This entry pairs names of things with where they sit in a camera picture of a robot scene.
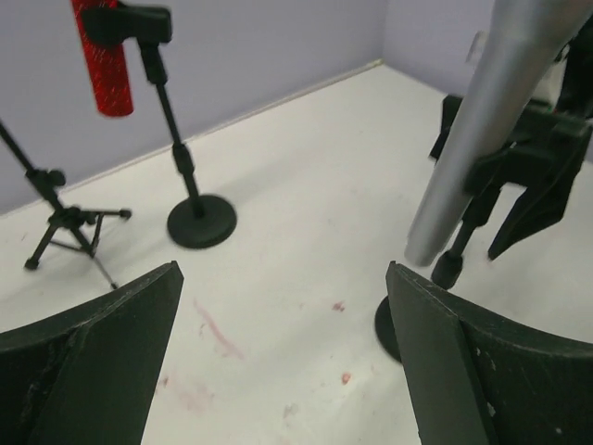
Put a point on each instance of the black tripod shock mount stand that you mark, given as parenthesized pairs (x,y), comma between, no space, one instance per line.
(84,225)

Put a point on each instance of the silver microphone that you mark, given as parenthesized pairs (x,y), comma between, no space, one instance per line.
(523,40)

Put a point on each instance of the red glitter microphone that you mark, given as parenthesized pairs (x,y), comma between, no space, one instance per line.
(106,64)

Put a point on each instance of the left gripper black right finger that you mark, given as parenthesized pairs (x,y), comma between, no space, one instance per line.
(476,377)

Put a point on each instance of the black round base stand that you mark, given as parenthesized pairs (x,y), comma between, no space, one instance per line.
(200,221)
(463,232)

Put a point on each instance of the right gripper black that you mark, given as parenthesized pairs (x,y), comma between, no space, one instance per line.
(567,141)

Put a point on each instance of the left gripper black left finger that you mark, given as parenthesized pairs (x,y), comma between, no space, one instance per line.
(88,375)

